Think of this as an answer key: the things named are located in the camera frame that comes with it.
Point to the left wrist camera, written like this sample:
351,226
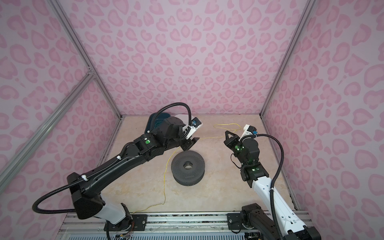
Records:
193,127

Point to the right aluminium frame strut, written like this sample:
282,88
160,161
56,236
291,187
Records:
296,36

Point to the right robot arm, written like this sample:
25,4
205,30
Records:
283,223

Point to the dark grey cable spool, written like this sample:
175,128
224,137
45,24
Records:
188,168

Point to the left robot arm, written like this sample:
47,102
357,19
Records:
86,195

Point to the white plastic tray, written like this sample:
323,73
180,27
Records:
183,117

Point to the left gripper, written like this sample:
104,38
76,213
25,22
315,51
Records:
190,143

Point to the dark teal plastic bin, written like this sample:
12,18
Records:
158,121

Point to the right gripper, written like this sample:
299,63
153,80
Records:
230,143

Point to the left aluminium frame strut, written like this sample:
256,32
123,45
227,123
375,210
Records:
77,43

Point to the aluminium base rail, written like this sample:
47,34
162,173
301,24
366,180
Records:
164,226

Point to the diagonal aluminium frame strut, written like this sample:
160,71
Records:
23,155

